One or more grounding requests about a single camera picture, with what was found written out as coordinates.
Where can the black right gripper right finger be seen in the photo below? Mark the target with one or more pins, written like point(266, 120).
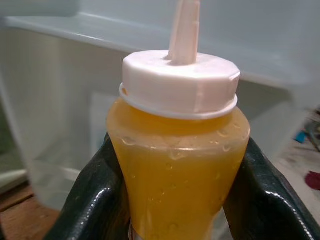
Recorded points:
point(267, 197)

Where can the dark red cloth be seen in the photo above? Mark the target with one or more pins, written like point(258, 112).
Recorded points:
point(313, 180)

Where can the clear fridge drawer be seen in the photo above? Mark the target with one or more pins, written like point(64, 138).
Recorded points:
point(62, 140)

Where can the white fridge shelf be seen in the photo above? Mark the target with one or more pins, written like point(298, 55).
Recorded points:
point(125, 37)

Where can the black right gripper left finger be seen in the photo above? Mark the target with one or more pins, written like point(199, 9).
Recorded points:
point(92, 200)

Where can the yellow mustard squeeze bottle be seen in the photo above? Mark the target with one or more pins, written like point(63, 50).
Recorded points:
point(178, 140)

